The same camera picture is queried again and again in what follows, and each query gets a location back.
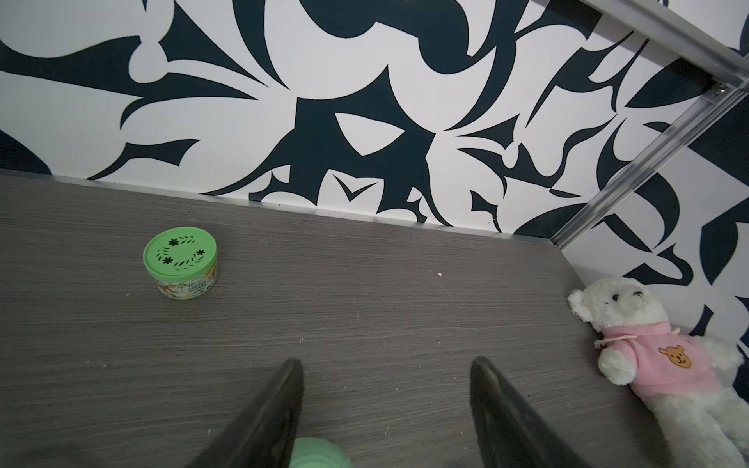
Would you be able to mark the light green meat grinder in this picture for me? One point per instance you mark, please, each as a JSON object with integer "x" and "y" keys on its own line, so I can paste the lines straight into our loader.
{"x": 309, "y": 452}

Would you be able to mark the green lidded round tin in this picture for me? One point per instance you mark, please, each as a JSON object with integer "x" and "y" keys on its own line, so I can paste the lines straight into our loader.
{"x": 183, "y": 262}

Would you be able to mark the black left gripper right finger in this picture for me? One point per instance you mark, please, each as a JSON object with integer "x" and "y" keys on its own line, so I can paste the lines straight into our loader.
{"x": 510, "y": 432}

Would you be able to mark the white teddy bear pink shirt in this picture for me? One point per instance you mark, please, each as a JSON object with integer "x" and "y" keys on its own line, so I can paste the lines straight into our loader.
{"x": 703, "y": 421}

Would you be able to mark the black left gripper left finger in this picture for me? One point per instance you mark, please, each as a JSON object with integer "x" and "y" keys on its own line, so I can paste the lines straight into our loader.
{"x": 263, "y": 435}

